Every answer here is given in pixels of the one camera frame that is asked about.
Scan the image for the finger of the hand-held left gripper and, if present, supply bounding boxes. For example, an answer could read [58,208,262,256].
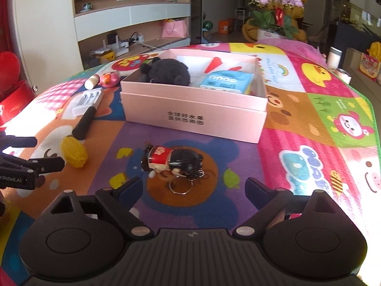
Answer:
[0,154,65,174]
[0,135,38,148]

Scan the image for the grey cup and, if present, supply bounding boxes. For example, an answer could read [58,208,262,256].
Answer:
[336,67,352,86]

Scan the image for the white wall shelf unit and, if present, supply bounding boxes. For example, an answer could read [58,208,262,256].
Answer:
[73,0,193,69]

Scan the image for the potted purple orchid plant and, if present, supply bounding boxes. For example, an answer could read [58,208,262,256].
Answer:
[246,0,306,41]

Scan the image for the black cabinet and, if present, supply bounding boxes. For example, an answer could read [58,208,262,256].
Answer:
[327,21,381,64]

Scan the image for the white foam rocket red fins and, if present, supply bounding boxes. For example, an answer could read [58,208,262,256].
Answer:
[203,56,243,74]

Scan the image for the white power strip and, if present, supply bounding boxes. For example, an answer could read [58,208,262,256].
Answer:
[128,33,145,47]

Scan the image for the colourful cartoon play mat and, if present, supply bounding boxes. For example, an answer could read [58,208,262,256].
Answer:
[0,39,381,286]

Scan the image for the pink cardboard box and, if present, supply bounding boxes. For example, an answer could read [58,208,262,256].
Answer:
[120,48,269,144]

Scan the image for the small white bottle red cap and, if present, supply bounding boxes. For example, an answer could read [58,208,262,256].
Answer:
[84,74,100,90]

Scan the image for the pink pig toy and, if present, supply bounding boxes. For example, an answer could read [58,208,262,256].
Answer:
[99,72,121,89]

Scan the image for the black plush toy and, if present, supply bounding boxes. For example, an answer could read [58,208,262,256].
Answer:
[139,56,192,87]

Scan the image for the black cylindrical handle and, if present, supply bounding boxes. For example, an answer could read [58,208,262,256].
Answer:
[72,104,97,141]

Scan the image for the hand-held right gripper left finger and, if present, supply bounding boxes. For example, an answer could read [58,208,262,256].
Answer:
[50,176,153,237]

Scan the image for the blue and white pouch pack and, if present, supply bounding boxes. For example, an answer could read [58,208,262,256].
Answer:
[199,71,255,95]

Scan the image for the red and black doll keychain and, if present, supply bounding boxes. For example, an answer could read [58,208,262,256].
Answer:
[140,144,206,196]

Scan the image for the yellow printed bag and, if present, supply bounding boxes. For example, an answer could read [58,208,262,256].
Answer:
[359,42,381,82]

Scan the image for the red box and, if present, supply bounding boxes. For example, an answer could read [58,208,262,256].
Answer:
[0,51,38,129]

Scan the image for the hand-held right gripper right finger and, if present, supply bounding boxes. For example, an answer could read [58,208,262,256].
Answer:
[232,177,336,237]

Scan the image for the white battery charger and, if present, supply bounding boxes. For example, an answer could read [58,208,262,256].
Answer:
[71,89,104,117]

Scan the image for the yellow shelf item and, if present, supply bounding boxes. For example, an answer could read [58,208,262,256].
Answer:
[91,49,115,63]

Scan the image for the white router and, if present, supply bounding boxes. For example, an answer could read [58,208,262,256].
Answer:
[103,34,132,57]

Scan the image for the white cup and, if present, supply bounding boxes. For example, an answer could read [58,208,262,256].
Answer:
[326,46,342,69]

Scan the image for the brown cardboard box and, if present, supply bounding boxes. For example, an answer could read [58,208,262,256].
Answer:
[342,48,362,71]

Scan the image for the pink gift bag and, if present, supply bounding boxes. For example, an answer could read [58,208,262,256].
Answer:
[161,19,188,39]

